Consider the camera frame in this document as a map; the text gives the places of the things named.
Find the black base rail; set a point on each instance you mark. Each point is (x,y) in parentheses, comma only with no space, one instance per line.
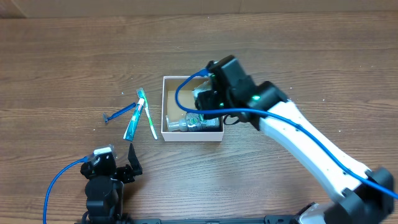
(268,219)

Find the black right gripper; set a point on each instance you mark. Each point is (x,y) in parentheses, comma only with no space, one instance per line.
(204,104)

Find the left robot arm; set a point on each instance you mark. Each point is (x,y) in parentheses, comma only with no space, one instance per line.
(105,188)

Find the teal toothpaste tube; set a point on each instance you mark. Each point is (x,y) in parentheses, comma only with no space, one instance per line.
(131,128)

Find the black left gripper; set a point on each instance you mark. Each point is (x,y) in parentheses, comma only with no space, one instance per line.
(121,172)

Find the clear bottle dark liquid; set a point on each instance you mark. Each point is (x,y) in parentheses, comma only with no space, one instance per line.
(193,122)

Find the blue disposable razor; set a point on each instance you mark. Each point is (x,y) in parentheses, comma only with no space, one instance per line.
(118,113)

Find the green white toothbrush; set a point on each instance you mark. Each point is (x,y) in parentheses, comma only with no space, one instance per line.
(141,94)

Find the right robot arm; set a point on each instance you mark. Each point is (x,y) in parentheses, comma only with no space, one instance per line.
(357,193)

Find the white cardboard box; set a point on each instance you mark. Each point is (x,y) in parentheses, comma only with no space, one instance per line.
(171,109)

